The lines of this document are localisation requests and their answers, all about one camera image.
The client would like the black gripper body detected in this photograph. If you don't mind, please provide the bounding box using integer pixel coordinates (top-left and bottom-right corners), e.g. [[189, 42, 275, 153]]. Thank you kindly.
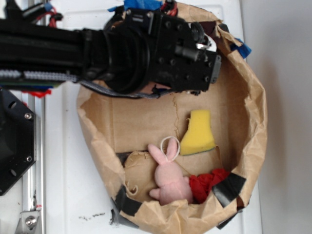
[[124, 8, 221, 93]]

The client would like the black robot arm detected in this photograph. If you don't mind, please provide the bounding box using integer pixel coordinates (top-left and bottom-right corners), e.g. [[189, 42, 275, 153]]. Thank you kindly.
[[0, 8, 221, 98]]

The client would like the blue tape strip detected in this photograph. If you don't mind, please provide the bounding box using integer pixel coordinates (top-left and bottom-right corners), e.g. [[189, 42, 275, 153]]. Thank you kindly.
[[230, 38, 252, 59]]

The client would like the yellow sponge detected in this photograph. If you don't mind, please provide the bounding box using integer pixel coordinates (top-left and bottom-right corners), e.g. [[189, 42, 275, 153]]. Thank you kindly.
[[180, 110, 216, 156]]

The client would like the brown paper bag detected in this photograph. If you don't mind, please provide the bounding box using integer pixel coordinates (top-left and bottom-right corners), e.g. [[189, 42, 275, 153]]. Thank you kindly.
[[77, 3, 268, 234]]

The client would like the red crumpled cloth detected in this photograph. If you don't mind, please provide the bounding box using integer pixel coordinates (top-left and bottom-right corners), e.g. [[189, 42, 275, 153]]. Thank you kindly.
[[189, 168, 230, 204]]

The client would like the pink plush bunny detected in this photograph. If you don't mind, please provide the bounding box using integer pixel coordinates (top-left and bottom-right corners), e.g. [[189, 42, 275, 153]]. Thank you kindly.
[[148, 136, 193, 206]]

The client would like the grey braided cable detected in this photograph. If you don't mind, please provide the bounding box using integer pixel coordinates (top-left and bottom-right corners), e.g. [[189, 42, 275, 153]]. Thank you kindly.
[[0, 69, 176, 99]]

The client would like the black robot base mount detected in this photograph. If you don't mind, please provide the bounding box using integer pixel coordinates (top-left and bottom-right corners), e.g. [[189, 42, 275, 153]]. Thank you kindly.
[[0, 89, 35, 196]]

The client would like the aluminium extrusion rail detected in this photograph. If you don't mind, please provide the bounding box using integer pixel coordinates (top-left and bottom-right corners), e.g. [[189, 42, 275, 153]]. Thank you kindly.
[[13, 0, 47, 234]]

